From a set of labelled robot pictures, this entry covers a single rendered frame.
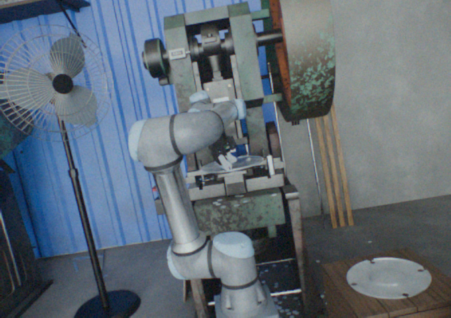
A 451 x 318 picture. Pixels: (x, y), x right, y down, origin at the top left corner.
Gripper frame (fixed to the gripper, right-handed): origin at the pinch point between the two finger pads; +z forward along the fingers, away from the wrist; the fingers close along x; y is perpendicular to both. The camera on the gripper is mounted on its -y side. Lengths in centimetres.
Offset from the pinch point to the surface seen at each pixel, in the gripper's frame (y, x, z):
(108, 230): -177, 2, 68
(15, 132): -140, -26, -40
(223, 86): -9.6, 26.2, -27.6
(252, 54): 4, 36, -37
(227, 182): -7.0, 2.3, 9.4
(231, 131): -6.5, 16.5, -8.8
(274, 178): 6.5, 17.2, 16.9
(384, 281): 59, -5, 44
